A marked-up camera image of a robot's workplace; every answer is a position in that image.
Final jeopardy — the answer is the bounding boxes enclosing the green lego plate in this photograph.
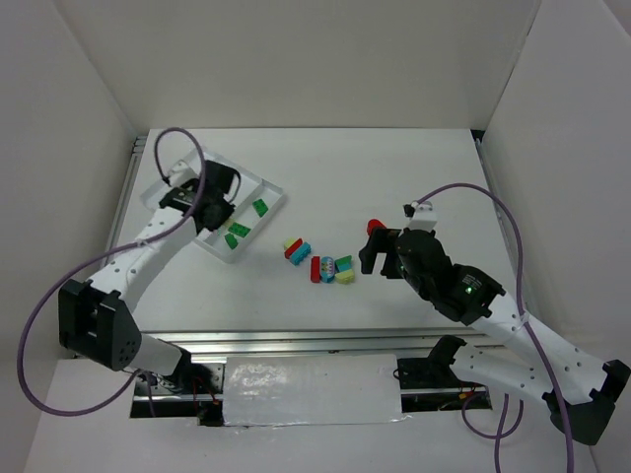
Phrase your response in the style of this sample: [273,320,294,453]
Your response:
[228,222,251,238]

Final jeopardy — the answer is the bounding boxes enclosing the dark green lego brick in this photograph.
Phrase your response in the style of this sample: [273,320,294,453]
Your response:
[224,234,239,250]

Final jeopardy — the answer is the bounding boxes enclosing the green sloped lego brick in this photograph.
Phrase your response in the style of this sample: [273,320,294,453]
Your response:
[334,255,352,273]

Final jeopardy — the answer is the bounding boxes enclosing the yellow green lego brick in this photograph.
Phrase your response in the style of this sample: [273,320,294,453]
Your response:
[334,269,355,285]

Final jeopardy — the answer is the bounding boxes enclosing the blue patterned round lego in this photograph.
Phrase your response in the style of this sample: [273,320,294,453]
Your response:
[319,256,336,284]

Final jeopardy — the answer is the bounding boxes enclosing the red lego brick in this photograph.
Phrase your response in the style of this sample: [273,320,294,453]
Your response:
[310,256,321,284]

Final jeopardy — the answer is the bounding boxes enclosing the small dark green lego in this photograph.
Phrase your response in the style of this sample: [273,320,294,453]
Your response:
[252,199,269,218]

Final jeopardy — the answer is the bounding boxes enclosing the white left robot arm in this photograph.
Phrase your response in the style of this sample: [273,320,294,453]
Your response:
[58,161,242,378]

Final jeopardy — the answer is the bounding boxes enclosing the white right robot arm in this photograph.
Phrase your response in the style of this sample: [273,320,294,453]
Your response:
[359,228,630,445]

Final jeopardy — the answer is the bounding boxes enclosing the red rounded lego block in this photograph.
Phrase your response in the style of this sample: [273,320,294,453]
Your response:
[366,219,386,237]

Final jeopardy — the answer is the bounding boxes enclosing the white divided sorting tray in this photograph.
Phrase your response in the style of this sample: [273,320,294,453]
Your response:
[141,151,286,263]

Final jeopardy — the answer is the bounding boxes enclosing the yellow red blue lego stack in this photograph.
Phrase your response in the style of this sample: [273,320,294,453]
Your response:
[284,238,312,266]

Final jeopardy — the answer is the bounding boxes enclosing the silver foil tape sheet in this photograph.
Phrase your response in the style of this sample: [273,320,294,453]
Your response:
[223,354,403,427]

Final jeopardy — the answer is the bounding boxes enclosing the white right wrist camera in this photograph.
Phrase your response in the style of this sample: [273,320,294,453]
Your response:
[403,201,438,233]

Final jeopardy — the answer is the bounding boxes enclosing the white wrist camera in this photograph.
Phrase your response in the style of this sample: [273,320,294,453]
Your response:
[403,201,438,233]
[167,160,195,187]

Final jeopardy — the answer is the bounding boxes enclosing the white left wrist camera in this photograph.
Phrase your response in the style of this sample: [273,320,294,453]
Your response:
[167,160,195,187]

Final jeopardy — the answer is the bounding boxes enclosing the aluminium front rail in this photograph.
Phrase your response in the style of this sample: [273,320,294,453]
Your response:
[151,327,498,357]

